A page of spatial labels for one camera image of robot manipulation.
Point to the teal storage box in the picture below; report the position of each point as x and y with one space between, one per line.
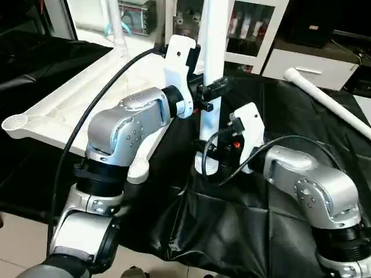
139 14

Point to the white drawer unit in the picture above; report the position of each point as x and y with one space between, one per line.
301 63

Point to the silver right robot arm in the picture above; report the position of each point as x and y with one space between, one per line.
307 179

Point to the white plastic table top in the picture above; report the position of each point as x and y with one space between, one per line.
75 98

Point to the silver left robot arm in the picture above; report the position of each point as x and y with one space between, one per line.
127 127

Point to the white glass-door cabinet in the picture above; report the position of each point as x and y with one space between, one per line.
246 29

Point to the black work mat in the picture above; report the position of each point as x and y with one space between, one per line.
232 226

